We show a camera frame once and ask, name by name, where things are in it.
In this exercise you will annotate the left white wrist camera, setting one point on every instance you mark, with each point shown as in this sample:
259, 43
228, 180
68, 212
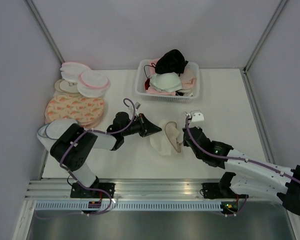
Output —
137, 105

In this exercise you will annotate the pink trimmed bag at back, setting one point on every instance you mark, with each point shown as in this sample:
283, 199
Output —
70, 71

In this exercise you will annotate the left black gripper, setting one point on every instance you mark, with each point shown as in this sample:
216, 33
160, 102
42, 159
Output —
147, 127

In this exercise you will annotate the aluminium mounting rail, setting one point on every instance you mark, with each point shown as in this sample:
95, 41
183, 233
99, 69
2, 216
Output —
148, 189

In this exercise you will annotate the left aluminium frame post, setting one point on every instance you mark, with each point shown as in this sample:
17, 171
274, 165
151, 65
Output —
44, 29

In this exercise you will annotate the beige trimmed mesh laundry bag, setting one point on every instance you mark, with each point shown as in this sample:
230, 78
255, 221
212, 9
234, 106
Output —
165, 142

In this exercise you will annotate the pink trimmed mesh laundry bag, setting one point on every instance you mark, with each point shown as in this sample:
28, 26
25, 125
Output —
92, 84

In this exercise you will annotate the beige flat laundry bag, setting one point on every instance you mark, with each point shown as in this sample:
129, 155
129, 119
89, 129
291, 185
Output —
64, 86

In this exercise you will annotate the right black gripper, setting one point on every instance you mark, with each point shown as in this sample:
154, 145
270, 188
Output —
185, 143

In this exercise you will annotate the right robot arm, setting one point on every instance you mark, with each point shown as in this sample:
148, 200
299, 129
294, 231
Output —
245, 176

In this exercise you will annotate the carrot print laundry bag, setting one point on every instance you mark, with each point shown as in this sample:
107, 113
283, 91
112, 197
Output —
88, 112

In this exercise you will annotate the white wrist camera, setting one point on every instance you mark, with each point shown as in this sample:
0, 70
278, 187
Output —
195, 116
137, 105

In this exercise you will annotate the aluminium frame post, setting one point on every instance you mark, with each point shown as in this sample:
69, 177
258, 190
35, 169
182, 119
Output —
265, 34
44, 29

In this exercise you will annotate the white plastic basket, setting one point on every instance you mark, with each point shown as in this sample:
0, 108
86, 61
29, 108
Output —
182, 96

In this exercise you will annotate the right aluminium frame post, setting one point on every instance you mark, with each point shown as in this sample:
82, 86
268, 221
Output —
265, 34

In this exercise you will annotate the white slotted cable duct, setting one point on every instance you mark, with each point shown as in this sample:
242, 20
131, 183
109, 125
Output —
146, 206

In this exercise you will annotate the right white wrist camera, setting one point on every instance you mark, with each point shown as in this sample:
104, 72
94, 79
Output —
195, 116

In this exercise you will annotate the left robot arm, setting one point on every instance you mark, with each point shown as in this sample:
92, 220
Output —
73, 147

